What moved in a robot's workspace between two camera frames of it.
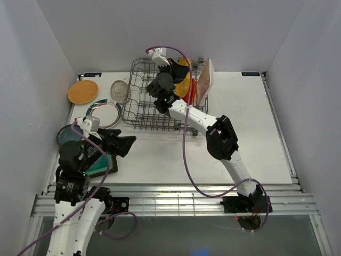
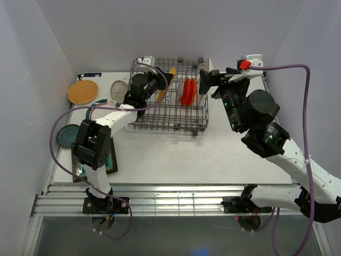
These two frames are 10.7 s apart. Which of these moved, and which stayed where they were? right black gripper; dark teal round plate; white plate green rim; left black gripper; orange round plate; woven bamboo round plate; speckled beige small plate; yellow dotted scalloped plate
Moved: left black gripper; right black gripper; yellow dotted scalloped plate
Stayed: speckled beige small plate; white plate green rim; woven bamboo round plate; dark teal round plate; orange round plate
